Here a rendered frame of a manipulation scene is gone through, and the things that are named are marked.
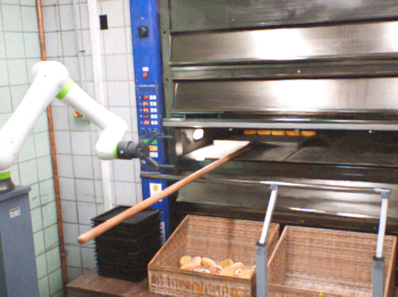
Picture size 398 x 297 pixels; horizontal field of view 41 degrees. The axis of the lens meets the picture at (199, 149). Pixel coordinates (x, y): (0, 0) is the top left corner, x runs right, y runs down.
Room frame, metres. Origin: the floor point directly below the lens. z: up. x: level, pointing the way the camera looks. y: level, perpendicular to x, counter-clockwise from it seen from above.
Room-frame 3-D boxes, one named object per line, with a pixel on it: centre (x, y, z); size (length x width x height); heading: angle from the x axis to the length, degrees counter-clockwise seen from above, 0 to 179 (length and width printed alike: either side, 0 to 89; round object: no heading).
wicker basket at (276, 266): (2.37, -0.58, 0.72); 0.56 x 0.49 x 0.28; 65
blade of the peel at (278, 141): (3.46, -0.42, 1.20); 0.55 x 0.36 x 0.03; 66
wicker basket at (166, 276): (2.65, -0.06, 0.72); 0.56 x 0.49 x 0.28; 65
